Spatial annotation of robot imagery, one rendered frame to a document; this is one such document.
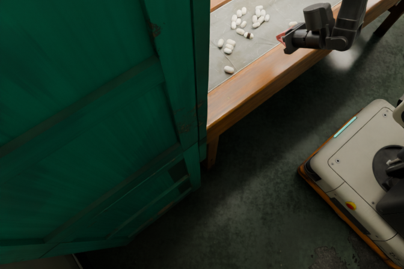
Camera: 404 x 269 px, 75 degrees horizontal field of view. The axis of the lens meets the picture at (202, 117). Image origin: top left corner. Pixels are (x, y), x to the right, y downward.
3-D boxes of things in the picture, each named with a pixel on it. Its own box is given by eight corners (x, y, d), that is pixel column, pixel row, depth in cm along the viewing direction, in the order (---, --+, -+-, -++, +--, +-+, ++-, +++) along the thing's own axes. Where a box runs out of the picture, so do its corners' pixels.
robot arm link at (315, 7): (347, 49, 71) (358, 35, 75) (341, 6, 65) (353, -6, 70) (303, 52, 80) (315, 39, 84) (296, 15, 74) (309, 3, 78)
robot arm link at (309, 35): (323, 53, 77) (336, 44, 78) (319, 30, 74) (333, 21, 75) (304, 51, 83) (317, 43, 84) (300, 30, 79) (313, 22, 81)
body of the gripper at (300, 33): (280, 36, 85) (297, 37, 78) (302, 21, 87) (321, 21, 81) (285, 54, 88) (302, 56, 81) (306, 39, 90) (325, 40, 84)
